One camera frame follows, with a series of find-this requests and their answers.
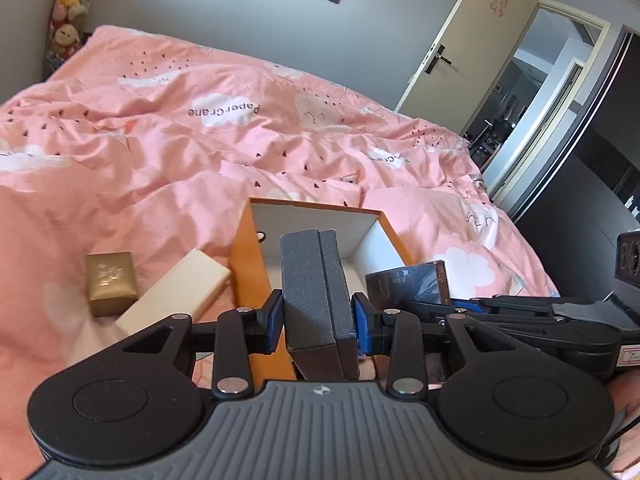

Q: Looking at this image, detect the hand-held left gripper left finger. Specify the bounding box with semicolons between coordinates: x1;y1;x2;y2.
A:
117;290;286;401

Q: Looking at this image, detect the dark printed box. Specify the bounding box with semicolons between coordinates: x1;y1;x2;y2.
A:
364;259;453;308

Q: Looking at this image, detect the dark chair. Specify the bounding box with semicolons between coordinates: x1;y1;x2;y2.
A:
465;110;516;171

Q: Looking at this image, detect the black door handle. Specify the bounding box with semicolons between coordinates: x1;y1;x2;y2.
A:
422;44;453;77

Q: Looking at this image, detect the long cream box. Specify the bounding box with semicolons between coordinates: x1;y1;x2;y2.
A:
114;249;233;336

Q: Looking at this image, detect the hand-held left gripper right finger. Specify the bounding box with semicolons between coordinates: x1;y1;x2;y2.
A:
350;292;526;401

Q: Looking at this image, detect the orange cardboard box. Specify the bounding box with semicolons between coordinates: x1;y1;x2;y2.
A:
229;197;408;383

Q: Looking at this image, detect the pink printed blanket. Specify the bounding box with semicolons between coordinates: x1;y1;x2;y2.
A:
0;25;561;461

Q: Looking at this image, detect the dark grey wardrobe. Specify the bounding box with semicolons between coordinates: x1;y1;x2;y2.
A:
510;30;640;261

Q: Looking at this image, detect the dark grey box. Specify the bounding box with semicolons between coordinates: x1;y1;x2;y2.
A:
279;228;361;381

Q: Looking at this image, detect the stack of plush toys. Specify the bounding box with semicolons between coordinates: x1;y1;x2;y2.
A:
42;0;101;81

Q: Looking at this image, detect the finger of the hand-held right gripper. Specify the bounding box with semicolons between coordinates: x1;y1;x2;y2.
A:
402;300;566;356
470;294;556;317

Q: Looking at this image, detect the cream door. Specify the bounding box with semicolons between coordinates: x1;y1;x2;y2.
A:
395;0;541;133

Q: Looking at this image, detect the small gold box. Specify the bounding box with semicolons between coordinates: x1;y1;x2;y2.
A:
84;251;139;317

